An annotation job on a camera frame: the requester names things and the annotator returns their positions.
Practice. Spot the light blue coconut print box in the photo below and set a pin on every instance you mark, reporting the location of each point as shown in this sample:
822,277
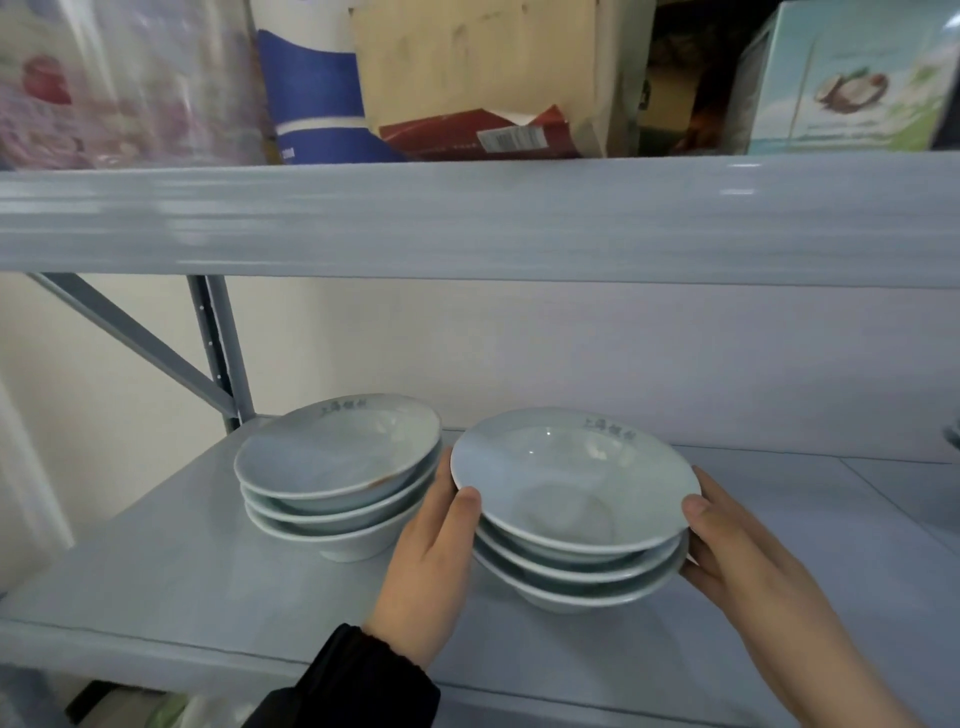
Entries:
847,82

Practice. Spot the person's right hand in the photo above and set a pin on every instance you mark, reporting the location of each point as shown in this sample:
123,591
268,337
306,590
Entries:
757,577

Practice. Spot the person's left thumb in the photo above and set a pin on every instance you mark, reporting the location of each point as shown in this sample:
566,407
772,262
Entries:
459,521

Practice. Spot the person's right thumb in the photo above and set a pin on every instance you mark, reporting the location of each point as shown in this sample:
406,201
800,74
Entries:
709,521

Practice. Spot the white and green packages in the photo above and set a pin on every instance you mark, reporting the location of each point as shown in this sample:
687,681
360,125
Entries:
172,709

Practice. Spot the person's right forearm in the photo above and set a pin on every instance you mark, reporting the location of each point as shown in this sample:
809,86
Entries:
840,675

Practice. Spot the brown cardboard box red flap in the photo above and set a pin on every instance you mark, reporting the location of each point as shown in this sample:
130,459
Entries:
487,67

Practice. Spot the person's left hand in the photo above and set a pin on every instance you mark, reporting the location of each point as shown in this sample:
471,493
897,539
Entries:
424,585

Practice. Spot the person's left forearm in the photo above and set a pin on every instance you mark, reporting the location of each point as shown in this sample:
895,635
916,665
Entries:
360,686

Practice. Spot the clear plastic wrapped pink package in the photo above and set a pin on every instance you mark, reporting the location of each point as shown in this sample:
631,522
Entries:
120,82

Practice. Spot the blue and white bag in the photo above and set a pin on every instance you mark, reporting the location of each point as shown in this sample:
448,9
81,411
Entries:
315,90

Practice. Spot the dark brown carton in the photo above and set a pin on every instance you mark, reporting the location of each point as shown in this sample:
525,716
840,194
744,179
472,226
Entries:
686,82

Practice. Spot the grey metal shelving rack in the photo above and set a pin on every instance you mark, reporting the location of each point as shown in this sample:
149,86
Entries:
480,225

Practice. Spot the pale blue ceramic bowl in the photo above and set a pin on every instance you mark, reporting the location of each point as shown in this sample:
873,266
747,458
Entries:
337,514
577,564
570,480
341,544
577,594
337,446

